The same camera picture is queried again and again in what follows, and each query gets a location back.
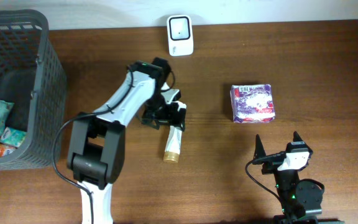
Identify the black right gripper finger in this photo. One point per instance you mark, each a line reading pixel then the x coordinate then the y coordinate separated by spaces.
pixel 296 137
pixel 259 148

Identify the teal tissue packet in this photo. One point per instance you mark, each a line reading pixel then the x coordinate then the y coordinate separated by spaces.
pixel 12 137

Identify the white barcode scanner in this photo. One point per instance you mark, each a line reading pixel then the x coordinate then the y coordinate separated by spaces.
pixel 180 35

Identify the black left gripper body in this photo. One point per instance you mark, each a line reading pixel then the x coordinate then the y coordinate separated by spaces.
pixel 160 106

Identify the grey plastic mesh basket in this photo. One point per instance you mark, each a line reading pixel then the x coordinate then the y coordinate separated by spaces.
pixel 33 79

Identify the white cream tube gold cap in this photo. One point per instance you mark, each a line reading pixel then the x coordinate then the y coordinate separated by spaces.
pixel 173 145

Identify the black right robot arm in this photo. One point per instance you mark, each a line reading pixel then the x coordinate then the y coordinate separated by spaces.
pixel 300 199

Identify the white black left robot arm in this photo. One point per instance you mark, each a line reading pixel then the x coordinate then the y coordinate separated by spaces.
pixel 98 140

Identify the purple tissue pack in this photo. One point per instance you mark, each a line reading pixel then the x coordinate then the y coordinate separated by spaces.
pixel 252 103

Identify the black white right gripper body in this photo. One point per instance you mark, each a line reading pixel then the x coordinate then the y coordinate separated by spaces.
pixel 271 167

